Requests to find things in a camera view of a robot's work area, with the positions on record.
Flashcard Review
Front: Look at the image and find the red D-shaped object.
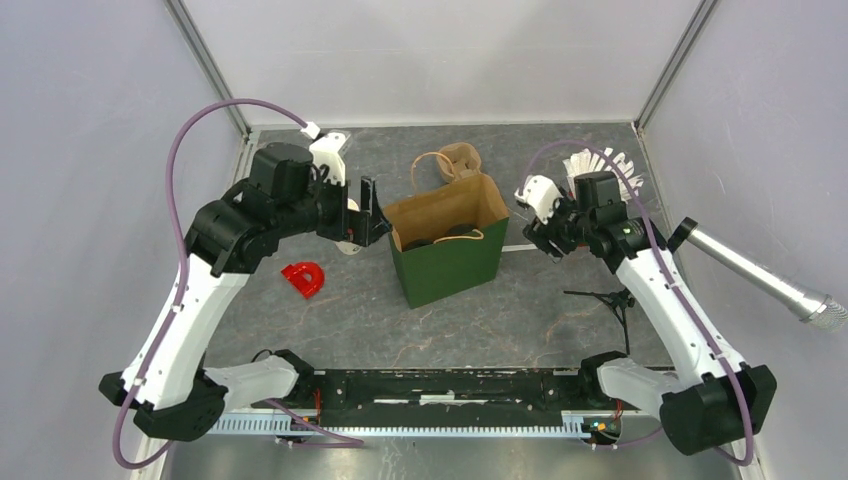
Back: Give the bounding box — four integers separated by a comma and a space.
281, 262, 325, 299

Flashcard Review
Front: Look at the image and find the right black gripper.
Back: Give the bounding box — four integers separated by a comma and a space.
522, 185, 595, 264

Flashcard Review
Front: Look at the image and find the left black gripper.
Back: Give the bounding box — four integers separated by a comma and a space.
276, 166, 393, 246

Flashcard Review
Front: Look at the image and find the stack of white paper cups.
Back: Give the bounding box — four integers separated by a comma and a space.
335, 198, 362, 256

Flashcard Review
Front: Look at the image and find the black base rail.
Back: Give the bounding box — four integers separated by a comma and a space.
281, 368, 630, 428

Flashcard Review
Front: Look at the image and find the single black lid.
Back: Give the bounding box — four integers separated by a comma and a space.
445, 224, 482, 238

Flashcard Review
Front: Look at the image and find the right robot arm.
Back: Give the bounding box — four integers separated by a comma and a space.
514, 171, 777, 455

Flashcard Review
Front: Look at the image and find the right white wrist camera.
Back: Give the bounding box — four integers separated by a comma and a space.
514, 175, 566, 225

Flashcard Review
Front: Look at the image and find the silver microphone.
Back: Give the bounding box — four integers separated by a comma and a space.
667, 217, 847, 332

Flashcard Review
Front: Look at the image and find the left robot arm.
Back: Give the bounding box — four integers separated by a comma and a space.
99, 132, 390, 442

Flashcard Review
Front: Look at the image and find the stack of cardboard cup carriers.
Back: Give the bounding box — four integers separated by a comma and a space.
436, 142, 482, 183

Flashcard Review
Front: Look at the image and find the green paper bag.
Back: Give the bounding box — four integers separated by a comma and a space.
383, 173, 509, 309

